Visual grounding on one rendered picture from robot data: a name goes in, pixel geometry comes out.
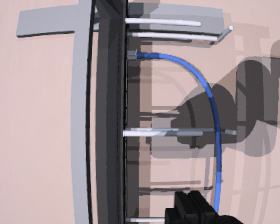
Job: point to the blue cable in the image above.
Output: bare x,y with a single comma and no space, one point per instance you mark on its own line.
156,55

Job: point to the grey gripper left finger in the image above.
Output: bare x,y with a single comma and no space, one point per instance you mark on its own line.
183,208

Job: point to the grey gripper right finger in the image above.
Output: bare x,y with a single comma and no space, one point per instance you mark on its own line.
206,213

